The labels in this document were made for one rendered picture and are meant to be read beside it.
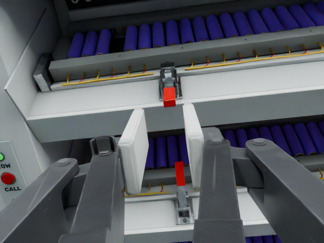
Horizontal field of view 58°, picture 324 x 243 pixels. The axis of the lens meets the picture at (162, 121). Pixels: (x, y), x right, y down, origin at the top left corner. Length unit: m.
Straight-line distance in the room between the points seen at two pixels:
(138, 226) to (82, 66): 0.25
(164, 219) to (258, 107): 0.22
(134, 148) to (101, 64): 0.26
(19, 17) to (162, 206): 0.33
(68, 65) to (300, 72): 0.29
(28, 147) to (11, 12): 0.17
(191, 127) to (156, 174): 0.32
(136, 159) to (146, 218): 0.32
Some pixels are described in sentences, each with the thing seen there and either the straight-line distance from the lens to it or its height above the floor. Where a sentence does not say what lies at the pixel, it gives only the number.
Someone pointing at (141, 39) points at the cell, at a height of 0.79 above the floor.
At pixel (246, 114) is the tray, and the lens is 0.38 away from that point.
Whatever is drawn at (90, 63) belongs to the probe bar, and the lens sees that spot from 0.40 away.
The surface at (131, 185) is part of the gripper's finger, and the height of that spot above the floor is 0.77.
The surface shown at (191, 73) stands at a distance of 0.38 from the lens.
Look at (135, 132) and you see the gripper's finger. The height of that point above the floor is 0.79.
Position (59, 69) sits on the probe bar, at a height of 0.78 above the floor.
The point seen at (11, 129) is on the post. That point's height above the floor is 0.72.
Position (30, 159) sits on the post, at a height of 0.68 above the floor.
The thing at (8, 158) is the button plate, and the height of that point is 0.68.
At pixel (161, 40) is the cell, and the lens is 0.42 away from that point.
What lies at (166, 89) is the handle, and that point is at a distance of 0.31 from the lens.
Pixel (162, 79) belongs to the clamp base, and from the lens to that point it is 0.35.
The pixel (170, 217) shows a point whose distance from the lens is 0.46.
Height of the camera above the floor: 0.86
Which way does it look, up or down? 24 degrees down
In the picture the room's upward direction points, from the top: 8 degrees counter-clockwise
